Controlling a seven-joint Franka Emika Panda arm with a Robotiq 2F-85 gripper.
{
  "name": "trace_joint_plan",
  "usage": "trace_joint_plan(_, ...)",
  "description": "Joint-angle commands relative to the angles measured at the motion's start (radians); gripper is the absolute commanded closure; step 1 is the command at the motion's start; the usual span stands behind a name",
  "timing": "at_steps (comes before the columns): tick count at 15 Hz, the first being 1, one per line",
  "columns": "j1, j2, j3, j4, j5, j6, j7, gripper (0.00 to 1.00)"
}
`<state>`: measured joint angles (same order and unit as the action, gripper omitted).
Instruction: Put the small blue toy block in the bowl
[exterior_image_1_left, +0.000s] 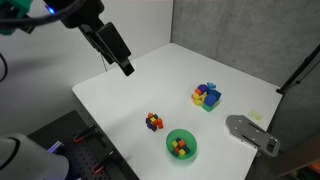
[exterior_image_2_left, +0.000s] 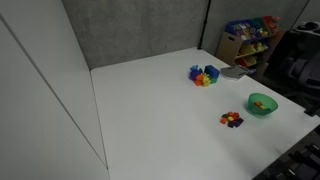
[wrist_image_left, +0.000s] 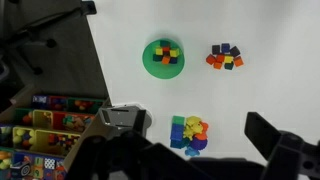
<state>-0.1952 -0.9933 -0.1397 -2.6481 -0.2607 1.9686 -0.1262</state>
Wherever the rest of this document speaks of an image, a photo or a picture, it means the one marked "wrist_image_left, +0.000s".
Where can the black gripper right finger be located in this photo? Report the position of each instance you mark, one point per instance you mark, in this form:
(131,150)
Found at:
(286,150)

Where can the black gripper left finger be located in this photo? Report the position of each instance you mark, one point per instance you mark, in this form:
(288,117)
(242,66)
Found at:
(126,156)

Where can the light blue toy piece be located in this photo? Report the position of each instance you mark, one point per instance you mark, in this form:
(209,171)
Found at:
(192,152)

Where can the yellow toy pieces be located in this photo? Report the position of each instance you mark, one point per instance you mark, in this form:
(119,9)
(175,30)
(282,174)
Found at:
(193,128)

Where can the purple toy piece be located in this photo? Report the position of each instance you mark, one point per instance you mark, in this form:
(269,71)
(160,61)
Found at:
(199,143)

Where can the orange toy piece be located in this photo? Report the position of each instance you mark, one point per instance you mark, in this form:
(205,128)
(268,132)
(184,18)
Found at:
(202,132)

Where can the colourful printed toy box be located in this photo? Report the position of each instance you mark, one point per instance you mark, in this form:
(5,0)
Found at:
(38,166)

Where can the green plastic bowl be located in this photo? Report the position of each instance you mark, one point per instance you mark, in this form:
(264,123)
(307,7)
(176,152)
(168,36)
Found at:
(151,68)

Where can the small dark green block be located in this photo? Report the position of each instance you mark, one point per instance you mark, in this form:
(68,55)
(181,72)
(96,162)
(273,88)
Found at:
(164,43)
(157,58)

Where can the small dark blue block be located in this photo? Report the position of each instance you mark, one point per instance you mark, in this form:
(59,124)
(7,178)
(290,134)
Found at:
(173,60)

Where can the small yellow block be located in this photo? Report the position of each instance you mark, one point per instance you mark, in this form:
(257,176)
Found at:
(228,59)
(159,51)
(174,52)

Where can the small dark purple block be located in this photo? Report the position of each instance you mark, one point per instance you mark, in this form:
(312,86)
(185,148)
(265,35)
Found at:
(235,51)
(216,49)

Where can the small red block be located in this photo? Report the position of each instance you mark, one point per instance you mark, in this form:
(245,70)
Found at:
(166,49)
(220,58)

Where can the small blue toy block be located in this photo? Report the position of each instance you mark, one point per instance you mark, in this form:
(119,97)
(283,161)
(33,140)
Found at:
(225,47)

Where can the large blue building brick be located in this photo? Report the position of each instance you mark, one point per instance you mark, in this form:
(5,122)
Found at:
(176,144)
(177,132)

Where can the red plastic bin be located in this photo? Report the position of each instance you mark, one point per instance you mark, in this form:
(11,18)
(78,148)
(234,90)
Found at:
(75,122)

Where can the large green building brick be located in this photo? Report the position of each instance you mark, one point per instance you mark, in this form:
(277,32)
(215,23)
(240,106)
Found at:
(178,120)

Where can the green plastic bin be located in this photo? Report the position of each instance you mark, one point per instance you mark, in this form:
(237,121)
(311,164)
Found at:
(85,105)

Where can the yellow plastic bin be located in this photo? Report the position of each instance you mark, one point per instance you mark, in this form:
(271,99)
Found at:
(23,137)
(56,142)
(42,119)

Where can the cardboard box of toys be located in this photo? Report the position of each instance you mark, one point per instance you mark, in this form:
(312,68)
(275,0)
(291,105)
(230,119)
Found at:
(50,140)

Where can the black office chair base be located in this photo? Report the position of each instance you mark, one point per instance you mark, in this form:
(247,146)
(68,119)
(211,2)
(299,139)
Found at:
(50,42)

